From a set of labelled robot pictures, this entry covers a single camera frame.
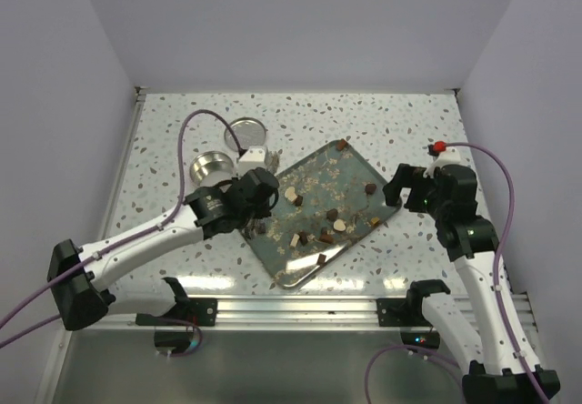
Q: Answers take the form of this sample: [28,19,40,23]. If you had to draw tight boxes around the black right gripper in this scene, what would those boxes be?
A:
[383,162,449,220]

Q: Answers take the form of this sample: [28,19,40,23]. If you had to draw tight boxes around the metal serving tongs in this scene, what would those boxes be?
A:
[243,147,280,239]

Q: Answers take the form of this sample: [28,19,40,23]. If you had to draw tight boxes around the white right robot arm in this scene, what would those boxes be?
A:
[383,164,560,403]

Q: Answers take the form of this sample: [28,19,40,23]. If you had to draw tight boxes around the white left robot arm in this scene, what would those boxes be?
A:
[47,167,279,331]

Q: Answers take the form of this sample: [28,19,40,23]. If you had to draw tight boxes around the dark heart chocolate right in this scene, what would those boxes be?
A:
[365,184,376,195]

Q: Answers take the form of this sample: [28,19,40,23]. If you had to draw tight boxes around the white cube chocolate lower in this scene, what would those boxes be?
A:
[290,234,300,247]

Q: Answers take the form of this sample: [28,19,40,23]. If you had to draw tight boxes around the brown chocolate at tray corner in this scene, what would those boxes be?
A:
[336,140,347,151]

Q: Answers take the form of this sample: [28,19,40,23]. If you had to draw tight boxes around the dark cup chocolate lower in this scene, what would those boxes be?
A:
[298,231,309,246]

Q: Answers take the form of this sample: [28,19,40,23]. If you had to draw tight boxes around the brown cube chocolate bottom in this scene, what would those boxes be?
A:
[316,254,326,266]

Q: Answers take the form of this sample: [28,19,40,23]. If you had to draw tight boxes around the round metal tin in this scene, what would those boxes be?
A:
[189,151,237,189]

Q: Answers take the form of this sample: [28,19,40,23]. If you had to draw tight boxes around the round metal tin lid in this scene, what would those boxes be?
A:
[224,117,267,153]

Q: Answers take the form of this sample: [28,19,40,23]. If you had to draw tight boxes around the blossom pattern teal tray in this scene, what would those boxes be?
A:
[241,139,402,289]

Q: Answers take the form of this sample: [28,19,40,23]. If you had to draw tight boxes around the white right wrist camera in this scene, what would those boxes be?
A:
[423,141,462,177]

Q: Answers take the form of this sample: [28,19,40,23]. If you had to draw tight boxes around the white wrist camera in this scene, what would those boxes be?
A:
[423,141,462,177]
[236,146,268,177]

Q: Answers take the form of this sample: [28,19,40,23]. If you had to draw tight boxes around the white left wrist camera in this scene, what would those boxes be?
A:
[236,146,268,177]

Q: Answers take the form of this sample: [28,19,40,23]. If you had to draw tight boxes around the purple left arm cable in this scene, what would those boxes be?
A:
[0,110,246,359]

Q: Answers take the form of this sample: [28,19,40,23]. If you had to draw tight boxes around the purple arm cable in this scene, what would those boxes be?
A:
[0,110,246,359]
[363,142,551,404]

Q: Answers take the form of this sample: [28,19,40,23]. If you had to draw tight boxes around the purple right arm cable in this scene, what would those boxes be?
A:
[363,142,551,404]

